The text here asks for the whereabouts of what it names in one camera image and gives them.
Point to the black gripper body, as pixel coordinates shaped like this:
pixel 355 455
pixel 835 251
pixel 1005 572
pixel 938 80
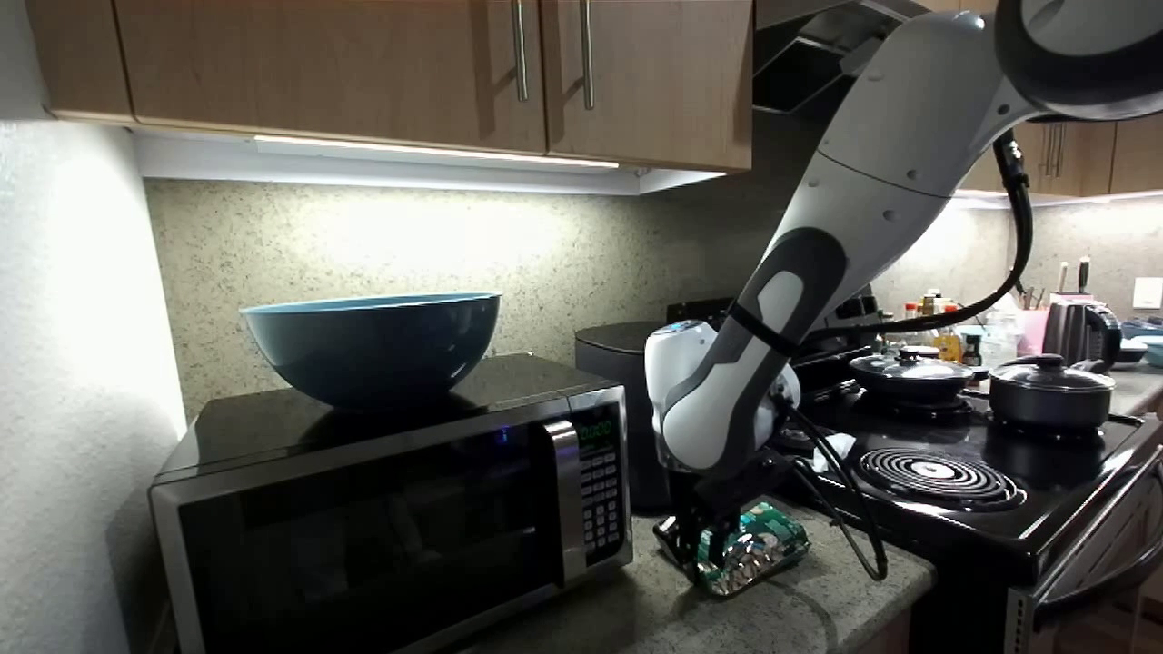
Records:
pixel 709 501

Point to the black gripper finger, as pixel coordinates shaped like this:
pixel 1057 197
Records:
pixel 688 544
pixel 727 544

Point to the green pistachio packet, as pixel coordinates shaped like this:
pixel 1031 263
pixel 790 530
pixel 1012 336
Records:
pixel 766 545

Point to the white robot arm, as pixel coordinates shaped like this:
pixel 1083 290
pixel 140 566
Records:
pixel 937 91

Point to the black frying pan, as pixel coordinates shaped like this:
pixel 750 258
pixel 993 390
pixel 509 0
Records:
pixel 915 383

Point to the black electric stove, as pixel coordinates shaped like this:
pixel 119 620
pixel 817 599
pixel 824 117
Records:
pixel 1028 525

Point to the black pot with lid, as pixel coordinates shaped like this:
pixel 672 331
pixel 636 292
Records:
pixel 1049 393

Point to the dark blue bowl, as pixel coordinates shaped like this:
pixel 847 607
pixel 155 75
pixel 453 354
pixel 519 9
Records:
pixel 376 350

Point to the dark electric kettle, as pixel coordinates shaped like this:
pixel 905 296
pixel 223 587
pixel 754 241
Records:
pixel 1077 324

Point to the black steel microwave oven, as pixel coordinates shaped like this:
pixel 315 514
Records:
pixel 292 530

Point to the wooden upper cabinets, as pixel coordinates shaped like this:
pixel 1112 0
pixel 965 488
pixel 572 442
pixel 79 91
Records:
pixel 625 80

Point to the dark range hood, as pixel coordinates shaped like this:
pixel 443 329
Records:
pixel 805 48

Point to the under-cabinet light strip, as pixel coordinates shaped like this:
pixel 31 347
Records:
pixel 365 165

